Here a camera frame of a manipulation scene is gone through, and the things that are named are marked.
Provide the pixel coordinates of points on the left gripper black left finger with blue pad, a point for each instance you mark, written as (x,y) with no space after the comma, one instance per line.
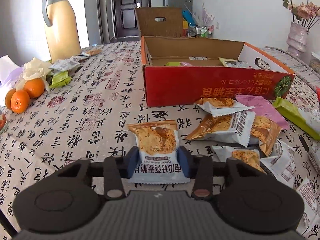
(116,169)

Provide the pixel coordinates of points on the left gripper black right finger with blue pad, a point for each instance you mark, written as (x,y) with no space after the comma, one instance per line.
(199,168)

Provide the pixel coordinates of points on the white pumpkin seed crisp packet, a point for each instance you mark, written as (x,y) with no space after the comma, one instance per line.
(158,144)

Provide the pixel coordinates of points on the pink snack packet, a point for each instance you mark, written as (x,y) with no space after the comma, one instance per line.
(185,64)
(263,107)

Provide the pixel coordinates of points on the large white crisp packet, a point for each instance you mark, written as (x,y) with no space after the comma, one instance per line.
(231,129)

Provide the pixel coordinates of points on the upper white crisp packet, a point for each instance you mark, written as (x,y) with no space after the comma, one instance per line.
(221,106)

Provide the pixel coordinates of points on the orange crisp packet right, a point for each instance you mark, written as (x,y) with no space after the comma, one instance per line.
(264,133)

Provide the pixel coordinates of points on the red orange cardboard box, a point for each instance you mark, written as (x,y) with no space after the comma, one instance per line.
(167,86)

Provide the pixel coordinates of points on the green snack packet by oranges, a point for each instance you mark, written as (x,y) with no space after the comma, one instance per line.
(60,79)

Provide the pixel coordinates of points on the green packet inside box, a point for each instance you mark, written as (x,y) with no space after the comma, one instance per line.
(173,64)

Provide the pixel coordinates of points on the beige packet inside box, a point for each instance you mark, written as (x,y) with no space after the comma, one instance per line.
(233,63)

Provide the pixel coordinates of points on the rear right orange mandarin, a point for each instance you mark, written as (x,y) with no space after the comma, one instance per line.
(35,88)

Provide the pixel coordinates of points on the white sachet near thermos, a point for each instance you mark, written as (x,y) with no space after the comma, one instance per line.
(64,65)

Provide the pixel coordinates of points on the front orange mandarin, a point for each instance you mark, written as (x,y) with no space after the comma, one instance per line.
(19,101)

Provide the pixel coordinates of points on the green packet right side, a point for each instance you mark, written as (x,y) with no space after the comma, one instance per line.
(306,121)

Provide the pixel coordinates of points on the orange cracker packet by thermos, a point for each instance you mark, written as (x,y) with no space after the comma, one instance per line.
(90,53)

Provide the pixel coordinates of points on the glass jar with goji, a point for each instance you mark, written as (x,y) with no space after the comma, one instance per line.
(3,121)

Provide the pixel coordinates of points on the hidden left orange mandarin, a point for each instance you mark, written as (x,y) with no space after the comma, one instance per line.
(8,97)

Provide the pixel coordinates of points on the cream fabric flower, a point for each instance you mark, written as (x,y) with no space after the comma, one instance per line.
(34,69)

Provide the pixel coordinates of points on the metal storage trolley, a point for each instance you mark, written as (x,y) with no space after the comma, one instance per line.
(200,31)

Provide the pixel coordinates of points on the yellow thermos jug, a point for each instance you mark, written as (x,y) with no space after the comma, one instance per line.
(61,29)

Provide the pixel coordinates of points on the white tissue paper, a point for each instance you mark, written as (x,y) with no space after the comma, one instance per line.
(9,70)

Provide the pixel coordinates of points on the wooden chair back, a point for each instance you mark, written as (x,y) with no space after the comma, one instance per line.
(159,21)

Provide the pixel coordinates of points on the pink ribbed vase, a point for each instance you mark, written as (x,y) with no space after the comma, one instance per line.
(297,40)

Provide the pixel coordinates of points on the dark brown entrance door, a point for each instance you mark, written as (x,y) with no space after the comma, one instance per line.
(125,19)

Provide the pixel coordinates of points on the dried pink flowers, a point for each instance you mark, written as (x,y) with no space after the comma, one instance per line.
(305,14)

